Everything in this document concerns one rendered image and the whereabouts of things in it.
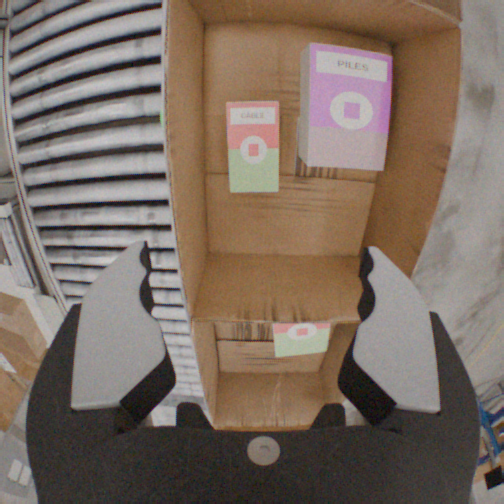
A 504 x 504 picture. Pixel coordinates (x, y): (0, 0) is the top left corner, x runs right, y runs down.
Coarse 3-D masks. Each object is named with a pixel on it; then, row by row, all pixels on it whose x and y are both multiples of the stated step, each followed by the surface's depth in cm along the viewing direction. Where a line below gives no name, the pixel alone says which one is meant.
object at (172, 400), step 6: (168, 396) 105; (174, 396) 105; (180, 396) 105; (186, 396) 106; (192, 396) 106; (162, 402) 102; (168, 402) 102; (174, 402) 102; (180, 402) 103; (192, 402) 103; (198, 402) 104; (204, 402) 104; (204, 408) 101
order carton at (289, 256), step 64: (192, 0) 18; (256, 0) 19; (320, 0) 18; (384, 0) 14; (192, 64) 25; (256, 64) 30; (448, 64) 17; (192, 128) 29; (448, 128) 20; (192, 192) 32; (256, 192) 41; (320, 192) 40; (384, 192) 37; (192, 256) 34; (256, 256) 46; (320, 256) 47; (256, 320) 34; (320, 320) 34
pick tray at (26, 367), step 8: (0, 344) 85; (0, 352) 86; (8, 352) 92; (16, 352) 85; (8, 360) 91; (16, 360) 98; (24, 360) 103; (32, 360) 85; (40, 360) 86; (16, 368) 96; (24, 368) 103; (32, 368) 105; (24, 376) 99; (32, 376) 101
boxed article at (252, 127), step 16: (240, 112) 31; (256, 112) 31; (272, 112) 31; (240, 128) 33; (256, 128) 33; (272, 128) 33; (240, 144) 34; (256, 144) 34; (272, 144) 34; (240, 160) 35; (256, 160) 35; (272, 160) 35; (240, 176) 36; (256, 176) 36; (272, 176) 36
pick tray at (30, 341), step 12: (0, 300) 71; (12, 300) 74; (24, 300) 76; (12, 312) 69; (24, 312) 76; (0, 324) 87; (12, 324) 85; (24, 324) 75; (36, 324) 83; (0, 336) 84; (12, 336) 87; (24, 336) 75; (36, 336) 83; (12, 348) 82; (24, 348) 84; (36, 348) 82
